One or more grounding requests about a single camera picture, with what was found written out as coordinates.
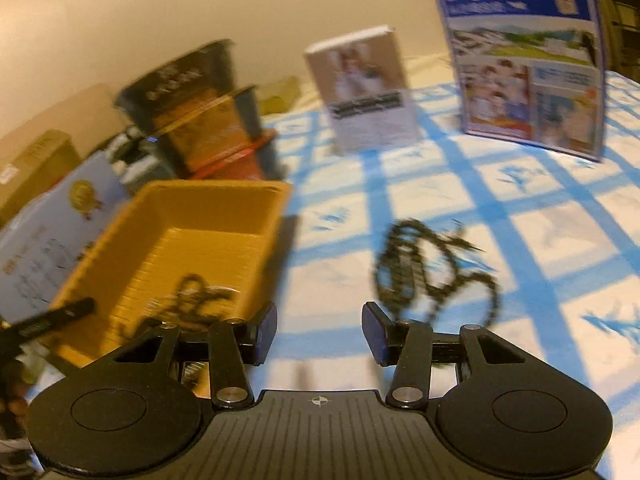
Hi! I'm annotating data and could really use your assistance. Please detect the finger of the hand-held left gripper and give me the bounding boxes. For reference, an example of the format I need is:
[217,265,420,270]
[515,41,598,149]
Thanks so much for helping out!
[0,297,97,356]

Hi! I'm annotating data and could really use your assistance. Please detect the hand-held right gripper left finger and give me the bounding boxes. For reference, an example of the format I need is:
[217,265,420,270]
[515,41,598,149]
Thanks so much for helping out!
[107,301,279,409]

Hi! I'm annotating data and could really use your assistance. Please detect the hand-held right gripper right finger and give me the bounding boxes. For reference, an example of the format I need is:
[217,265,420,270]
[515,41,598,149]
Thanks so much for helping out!
[362,302,538,409]

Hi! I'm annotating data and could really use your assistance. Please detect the black bead necklace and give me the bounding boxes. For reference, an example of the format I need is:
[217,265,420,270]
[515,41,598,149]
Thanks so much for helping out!
[372,217,501,328]

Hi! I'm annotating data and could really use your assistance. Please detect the dark chain necklace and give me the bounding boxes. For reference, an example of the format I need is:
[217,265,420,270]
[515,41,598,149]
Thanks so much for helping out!
[117,272,241,341]

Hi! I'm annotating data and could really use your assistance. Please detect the yellow plastic tray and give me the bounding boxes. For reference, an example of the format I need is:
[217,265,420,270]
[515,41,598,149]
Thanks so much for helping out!
[47,179,293,368]

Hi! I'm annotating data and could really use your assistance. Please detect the white blue box gold medal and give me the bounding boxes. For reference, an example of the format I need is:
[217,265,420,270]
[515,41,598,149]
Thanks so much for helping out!
[0,152,128,326]

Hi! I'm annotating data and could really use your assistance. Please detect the brown cardboard box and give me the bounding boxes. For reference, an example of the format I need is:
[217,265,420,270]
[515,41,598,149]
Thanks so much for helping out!
[0,129,83,228]

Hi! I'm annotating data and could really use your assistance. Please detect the red flat box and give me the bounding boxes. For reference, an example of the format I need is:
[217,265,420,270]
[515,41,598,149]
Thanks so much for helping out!
[190,127,286,183]

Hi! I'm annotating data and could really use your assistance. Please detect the blue white checked cloth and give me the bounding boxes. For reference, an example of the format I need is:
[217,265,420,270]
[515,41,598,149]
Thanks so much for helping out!
[260,55,640,480]

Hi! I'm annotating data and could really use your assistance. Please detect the large tan cardboard box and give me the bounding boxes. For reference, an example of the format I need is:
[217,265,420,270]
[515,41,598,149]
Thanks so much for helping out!
[0,82,126,161]

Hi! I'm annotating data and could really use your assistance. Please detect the black gold box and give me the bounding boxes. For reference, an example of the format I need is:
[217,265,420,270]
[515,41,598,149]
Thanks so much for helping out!
[150,85,261,176]

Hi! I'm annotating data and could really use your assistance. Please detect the white box with photo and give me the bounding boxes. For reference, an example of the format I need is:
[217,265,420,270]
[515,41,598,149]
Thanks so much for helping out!
[304,25,423,156]

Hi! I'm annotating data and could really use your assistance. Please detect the small olive box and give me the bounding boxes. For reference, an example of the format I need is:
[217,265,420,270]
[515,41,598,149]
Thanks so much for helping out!
[260,76,303,116]

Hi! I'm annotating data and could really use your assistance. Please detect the stack of black instant bowls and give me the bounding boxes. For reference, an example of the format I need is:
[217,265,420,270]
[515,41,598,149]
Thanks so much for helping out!
[114,39,236,131]

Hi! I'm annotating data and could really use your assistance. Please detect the blue printed carton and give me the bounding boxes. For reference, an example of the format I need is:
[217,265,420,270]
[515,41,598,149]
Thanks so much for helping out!
[424,0,608,163]

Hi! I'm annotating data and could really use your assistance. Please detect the dark shelf rack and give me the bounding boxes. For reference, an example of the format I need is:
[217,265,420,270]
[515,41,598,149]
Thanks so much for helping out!
[595,0,640,81]

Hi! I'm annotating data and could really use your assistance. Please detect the tangled cables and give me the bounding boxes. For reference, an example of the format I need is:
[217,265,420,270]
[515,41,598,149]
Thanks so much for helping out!
[95,125,166,186]

